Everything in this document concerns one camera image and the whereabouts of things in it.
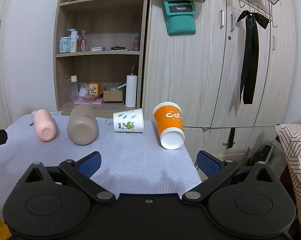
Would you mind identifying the pink tumbler cup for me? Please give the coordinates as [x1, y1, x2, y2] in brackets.
[33, 109, 57, 142]

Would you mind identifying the white leaf-print paper cup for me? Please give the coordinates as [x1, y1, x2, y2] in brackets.
[113, 108, 144, 133]

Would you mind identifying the small pink bottle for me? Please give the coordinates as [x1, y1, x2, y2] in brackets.
[133, 33, 140, 51]

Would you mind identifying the white patterned tablecloth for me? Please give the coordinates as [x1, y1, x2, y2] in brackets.
[0, 114, 201, 217]

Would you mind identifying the white door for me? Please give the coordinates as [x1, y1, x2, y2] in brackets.
[0, 0, 16, 131]

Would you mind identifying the light wood wardrobe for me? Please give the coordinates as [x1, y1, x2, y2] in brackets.
[142, 0, 296, 161]

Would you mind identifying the pink flat box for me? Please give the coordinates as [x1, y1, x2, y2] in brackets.
[74, 98, 103, 105]

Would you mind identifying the teal Redmi pouch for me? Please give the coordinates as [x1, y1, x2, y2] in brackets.
[163, 0, 196, 36]

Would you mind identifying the white lotion bottle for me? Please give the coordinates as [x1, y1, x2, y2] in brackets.
[67, 28, 78, 53]

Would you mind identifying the teal white canister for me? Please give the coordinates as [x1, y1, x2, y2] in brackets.
[59, 37, 71, 54]

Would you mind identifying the taupe tumbler cup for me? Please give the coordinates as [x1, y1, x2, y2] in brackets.
[67, 105, 97, 145]

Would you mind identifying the clear bottle beige cap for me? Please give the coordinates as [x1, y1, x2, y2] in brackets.
[71, 75, 79, 102]

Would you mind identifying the white paper towel roll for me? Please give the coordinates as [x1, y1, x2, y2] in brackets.
[125, 75, 137, 107]

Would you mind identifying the geometric patterned cloth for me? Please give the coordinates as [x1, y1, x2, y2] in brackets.
[276, 124, 301, 224]

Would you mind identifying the wooden open shelf unit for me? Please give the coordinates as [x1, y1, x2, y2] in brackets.
[53, 0, 149, 115]

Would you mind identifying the small cardboard box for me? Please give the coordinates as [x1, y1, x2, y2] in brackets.
[103, 90, 123, 102]

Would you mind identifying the clear glass bottle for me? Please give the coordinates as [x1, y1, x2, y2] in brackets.
[80, 30, 87, 51]

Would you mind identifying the orange printed small box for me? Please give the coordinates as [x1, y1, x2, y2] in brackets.
[89, 82, 102, 96]

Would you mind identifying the orange paper cup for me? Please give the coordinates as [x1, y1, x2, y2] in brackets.
[153, 102, 185, 150]

